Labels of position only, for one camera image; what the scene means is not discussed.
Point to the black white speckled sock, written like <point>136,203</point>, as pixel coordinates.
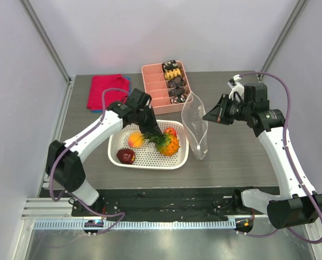
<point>178,99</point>

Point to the yellow orange peach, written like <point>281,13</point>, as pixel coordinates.
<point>136,140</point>

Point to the orange toy pineapple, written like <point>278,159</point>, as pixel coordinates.
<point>166,144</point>

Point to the magenta folded cloth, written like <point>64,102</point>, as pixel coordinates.
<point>98,89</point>

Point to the pink divided organizer tray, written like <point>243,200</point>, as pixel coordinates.
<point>157,87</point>

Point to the dark red apple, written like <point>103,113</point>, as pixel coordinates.
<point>126,156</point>

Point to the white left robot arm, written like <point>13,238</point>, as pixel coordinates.
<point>65,159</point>

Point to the black patterned rolled sock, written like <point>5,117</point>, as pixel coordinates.
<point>177,92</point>

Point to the white slotted cable duct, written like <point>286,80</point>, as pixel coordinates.
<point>93,224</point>

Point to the black floral rolled sock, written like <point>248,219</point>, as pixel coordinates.
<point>169,65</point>

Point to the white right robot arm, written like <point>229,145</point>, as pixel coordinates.
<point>296,203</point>

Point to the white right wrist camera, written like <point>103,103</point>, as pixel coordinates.
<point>236,86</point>

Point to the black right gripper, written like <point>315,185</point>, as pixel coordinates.
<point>223,110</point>

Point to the blue folded cloth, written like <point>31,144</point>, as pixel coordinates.
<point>95,110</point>

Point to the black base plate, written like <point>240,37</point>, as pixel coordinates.
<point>171,204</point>

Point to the yellow black rolled sock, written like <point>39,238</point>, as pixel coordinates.
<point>172,73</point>

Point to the white perforated plastic basket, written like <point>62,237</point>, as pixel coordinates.
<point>147,157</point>

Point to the bright red apple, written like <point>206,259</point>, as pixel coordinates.
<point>170,130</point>

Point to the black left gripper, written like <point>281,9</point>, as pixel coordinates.
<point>153,123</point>

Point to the dark brown rolled sock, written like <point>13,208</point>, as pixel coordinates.
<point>176,82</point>

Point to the clear polka dot zip bag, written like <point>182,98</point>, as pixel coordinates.
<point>195,127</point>

